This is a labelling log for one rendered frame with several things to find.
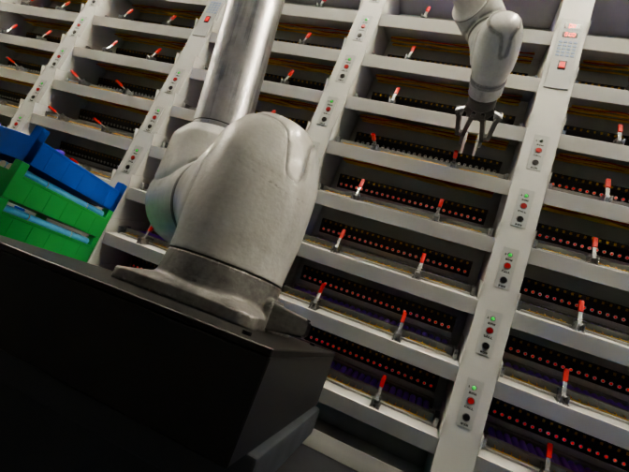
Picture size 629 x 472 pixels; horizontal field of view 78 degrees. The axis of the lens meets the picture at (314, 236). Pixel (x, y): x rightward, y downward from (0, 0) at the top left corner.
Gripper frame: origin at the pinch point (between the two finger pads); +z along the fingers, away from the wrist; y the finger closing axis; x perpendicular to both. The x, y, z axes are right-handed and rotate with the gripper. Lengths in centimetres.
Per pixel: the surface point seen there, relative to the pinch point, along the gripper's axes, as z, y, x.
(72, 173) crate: -38, 80, 68
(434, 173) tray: 3.6, 7.6, 11.5
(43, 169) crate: -44, 80, 72
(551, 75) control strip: -6.2, -17.6, -29.7
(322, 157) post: 4.3, 45.7, 15.3
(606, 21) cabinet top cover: 0, -32, -71
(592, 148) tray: -0.4, -33.6, -7.6
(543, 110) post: -3.1, -18.0, -16.7
